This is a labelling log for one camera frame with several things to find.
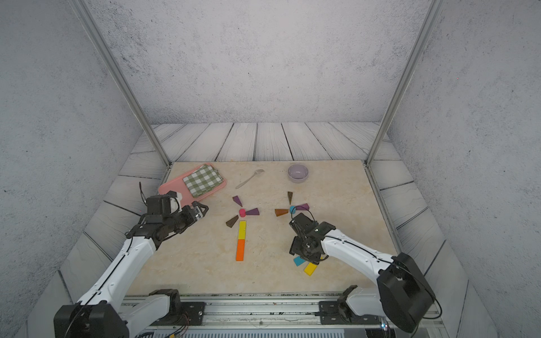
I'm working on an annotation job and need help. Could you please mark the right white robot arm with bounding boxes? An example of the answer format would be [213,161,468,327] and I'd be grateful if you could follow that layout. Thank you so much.
[290,214,437,334]

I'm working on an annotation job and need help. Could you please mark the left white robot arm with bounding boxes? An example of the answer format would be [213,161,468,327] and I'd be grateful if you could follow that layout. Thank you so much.
[53,195,209,337]

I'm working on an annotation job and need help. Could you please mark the aluminium frame post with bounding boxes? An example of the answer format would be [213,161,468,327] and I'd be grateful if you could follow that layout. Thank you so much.
[365,0,445,168]
[69,0,172,168]

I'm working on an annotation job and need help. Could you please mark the lilac bowl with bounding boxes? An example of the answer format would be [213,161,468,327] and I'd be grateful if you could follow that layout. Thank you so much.
[287,163,309,183]

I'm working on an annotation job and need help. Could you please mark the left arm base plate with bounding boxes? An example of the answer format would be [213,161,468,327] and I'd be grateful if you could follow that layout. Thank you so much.
[167,301,206,327]

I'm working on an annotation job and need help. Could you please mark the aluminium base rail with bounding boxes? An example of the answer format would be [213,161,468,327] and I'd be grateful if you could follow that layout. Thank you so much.
[75,295,449,338]

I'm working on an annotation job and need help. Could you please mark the green checkered cloth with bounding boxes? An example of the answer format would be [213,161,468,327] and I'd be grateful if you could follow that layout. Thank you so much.
[183,164,224,198]

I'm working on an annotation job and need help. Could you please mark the yellow long block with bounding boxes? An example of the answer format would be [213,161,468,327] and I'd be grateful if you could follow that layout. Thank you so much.
[238,221,247,240]
[304,263,318,276]

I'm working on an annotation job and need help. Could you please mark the left aluminium frame post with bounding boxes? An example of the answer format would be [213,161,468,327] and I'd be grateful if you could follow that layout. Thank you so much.
[69,0,172,168]

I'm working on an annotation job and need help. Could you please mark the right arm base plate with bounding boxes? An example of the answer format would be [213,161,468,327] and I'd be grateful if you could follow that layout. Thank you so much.
[316,301,381,325]

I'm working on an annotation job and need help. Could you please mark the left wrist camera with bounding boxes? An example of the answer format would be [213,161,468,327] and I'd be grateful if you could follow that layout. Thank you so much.
[145,191,181,223]

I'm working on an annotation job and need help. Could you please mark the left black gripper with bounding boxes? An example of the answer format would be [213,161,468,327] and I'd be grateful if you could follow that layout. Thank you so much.
[163,200,209,234]

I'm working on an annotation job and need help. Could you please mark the pink plastic tray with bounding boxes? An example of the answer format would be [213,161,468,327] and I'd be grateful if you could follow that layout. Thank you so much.
[159,163,227,207]

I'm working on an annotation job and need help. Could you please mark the purple wedge block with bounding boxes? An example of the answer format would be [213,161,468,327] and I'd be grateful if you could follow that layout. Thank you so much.
[232,196,243,208]
[245,208,260,215]

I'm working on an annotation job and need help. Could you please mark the right aluminium frame post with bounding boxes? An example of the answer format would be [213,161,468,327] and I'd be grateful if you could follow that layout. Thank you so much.
[365,0,445,168]

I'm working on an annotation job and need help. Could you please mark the orange brown block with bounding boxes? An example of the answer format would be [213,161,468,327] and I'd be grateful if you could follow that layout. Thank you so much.
[274,208,289,217]

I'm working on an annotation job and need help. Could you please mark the orange long block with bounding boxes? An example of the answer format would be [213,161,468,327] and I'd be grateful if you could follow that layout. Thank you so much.
[235,239,245,261]

